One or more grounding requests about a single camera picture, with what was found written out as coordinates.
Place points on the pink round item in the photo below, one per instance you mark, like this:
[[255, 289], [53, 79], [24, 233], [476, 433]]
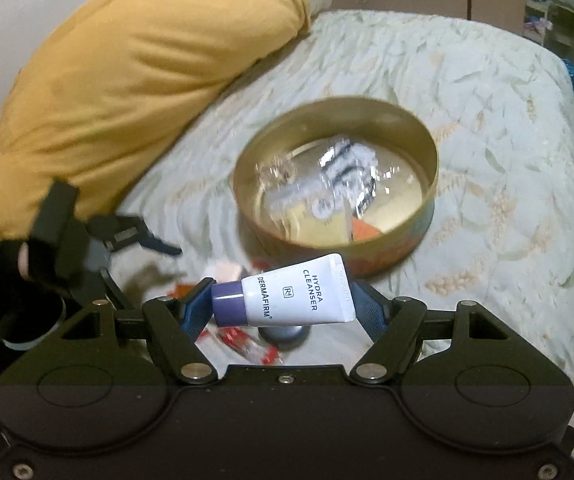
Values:
[[227, 271]]

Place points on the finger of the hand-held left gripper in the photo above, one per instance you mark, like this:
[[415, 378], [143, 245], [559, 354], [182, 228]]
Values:
[[114, 290], [117, 227]]

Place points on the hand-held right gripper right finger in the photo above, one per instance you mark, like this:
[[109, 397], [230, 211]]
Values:
[[369, 307]]

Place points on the yellow blanket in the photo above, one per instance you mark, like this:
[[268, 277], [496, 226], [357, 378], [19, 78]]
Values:
[[132, 75]]

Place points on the orange packet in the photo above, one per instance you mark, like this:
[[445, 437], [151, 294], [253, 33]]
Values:
[[365, 230]]

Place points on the red snack packet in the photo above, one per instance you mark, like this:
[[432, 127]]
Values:
[[239, 342], [184, 290]]

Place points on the dark grey round case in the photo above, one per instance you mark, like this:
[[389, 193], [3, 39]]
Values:
[[284, 336]]

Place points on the person's left hand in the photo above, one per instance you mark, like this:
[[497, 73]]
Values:
[[2, 270]]

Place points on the floral bedspread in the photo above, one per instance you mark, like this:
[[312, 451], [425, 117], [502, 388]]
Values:
[[507, 170]]

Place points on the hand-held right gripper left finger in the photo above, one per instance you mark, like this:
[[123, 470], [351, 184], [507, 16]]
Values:
[[196, 312]]

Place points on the clear plastic packet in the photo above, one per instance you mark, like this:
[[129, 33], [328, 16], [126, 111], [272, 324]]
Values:
[[347, 170], [273, 172]]

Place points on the floral round tin container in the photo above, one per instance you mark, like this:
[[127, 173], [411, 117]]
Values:
[[407, 230]]

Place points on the white tube purple cap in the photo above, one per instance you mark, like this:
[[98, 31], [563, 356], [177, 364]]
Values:
[[292, 295]]

